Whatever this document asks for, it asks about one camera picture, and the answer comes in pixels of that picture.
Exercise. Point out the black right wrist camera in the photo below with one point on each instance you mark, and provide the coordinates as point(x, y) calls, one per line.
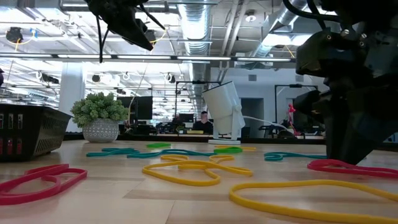
point(326, 56)

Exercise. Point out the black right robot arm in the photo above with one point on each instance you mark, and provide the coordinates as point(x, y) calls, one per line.
point(367, 7)

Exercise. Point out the black computer monitor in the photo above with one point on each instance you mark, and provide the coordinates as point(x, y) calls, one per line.
point(143, 107)

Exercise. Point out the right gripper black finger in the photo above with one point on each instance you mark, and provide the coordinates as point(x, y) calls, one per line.
point(311, 102)
point(360, 124)

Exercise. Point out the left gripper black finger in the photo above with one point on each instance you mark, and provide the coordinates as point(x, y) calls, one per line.
point(142, 26)
point(130, 29)

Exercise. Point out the teal rubber band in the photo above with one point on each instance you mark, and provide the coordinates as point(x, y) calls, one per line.
point(102, 154)
point(186, 152)
point(280, 156)

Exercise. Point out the long yellow rubber band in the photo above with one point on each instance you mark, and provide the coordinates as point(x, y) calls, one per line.
point(311, 183)

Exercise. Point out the green rubber band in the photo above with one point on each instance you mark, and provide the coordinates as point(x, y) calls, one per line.
point(228, 150)
point(158, 145)

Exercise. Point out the red rubber band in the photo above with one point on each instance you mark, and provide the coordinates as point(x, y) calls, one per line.
point(342, 169)
point(9, 199)

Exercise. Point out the black distant gantry frame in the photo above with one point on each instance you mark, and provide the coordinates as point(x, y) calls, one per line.
point(295, 86)

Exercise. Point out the silver ventilation duct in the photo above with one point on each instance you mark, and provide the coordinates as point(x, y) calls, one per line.
point(264, 46)
point(196, 28)

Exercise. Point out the black mesh basket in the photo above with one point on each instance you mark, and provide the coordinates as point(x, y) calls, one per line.
point(37, 133)

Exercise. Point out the white desk lamp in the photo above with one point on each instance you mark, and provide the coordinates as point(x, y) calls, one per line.
point(224, 109)

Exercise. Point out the person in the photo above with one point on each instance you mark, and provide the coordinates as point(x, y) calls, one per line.
point(203, 124)

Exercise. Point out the red figure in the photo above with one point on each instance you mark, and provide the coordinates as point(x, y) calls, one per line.
point(291, 109)

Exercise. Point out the white column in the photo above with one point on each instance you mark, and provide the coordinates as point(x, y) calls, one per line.
point(71, 96)

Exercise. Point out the small distant plant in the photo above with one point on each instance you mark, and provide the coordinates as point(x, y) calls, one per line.
point(181, 128)

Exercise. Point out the round ceiling detector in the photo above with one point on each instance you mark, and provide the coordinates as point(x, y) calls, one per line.
point(250, 17)

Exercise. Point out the green potted plant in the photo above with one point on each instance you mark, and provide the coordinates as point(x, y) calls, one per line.
point(99, 130)

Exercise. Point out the black ceiling device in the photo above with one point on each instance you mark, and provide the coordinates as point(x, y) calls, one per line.
point(14, 34)

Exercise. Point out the long light bar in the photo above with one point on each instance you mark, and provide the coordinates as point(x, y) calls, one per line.
point(202, 58)

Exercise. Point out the grey wall vent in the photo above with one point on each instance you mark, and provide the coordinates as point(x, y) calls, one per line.
point(252, 77)

